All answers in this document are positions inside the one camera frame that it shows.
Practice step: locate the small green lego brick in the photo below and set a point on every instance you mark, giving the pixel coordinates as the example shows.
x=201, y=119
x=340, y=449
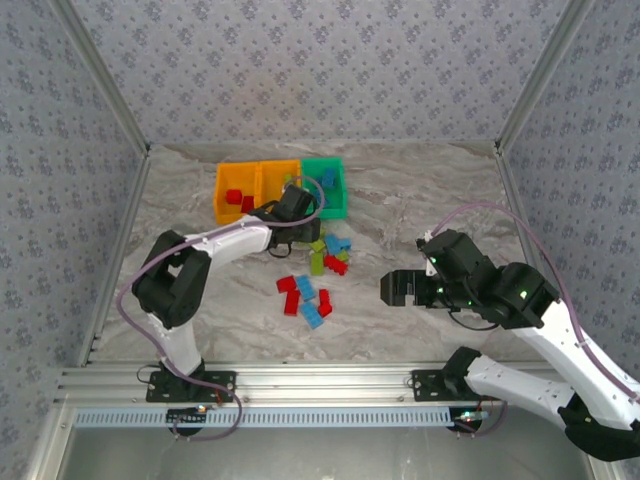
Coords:
x=341, y=256

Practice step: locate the small red lego brick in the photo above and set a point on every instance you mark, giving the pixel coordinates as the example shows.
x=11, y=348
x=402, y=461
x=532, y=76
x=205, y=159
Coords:
x=325, y=310
x=324, y=296
x=247, y=204

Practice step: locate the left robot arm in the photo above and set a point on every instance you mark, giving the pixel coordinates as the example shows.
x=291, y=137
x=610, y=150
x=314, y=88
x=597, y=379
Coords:
x=225, y=245

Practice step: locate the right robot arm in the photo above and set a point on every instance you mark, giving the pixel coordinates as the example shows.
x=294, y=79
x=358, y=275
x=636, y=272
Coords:
x=525, y=390

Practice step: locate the green plastic bin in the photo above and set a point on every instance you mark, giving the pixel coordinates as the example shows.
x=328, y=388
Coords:
x=335, y=210

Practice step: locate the orange plastic bin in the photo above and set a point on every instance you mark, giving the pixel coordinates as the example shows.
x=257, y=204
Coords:
x=222, y=215
x=272, y=175

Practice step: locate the small black electronics board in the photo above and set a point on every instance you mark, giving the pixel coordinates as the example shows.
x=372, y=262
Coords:
x=467, y=422
x=182, y=416

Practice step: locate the grey metal lower panel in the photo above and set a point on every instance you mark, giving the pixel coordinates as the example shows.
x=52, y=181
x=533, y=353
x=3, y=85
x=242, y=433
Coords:
x=320, y=455

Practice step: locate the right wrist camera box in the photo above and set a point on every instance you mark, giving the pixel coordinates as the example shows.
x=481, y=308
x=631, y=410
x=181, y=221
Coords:
x=430, y=262

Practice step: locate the aluminium table side rail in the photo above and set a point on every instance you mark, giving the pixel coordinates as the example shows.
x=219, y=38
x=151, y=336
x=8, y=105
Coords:
x=118, y=250
x=512, y=190

